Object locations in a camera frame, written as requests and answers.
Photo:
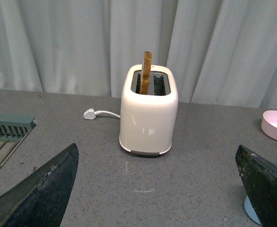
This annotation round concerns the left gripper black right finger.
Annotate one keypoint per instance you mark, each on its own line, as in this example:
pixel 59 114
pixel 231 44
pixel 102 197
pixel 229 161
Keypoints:
pixel 259 178

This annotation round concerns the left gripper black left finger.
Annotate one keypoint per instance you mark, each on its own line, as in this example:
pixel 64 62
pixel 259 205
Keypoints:
pixel 41 199

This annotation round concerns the light blue cup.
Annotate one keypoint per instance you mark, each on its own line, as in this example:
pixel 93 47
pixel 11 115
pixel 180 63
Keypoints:
pixel 250 211

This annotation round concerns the pink bowl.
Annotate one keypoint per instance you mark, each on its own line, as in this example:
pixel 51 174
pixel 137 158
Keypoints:
pixel 269 123

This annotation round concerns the green dish rack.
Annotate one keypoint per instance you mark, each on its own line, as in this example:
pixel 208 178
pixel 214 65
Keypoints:
pixel 14 128

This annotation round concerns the cream white toaster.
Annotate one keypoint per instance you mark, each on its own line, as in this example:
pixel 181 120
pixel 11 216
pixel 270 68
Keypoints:
pixel 147 121

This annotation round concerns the grey white curtain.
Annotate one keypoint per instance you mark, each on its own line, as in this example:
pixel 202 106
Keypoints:
pixel 221 52

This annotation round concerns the brown toast slice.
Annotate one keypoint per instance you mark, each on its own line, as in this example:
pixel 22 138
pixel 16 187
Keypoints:
pixel 145 73

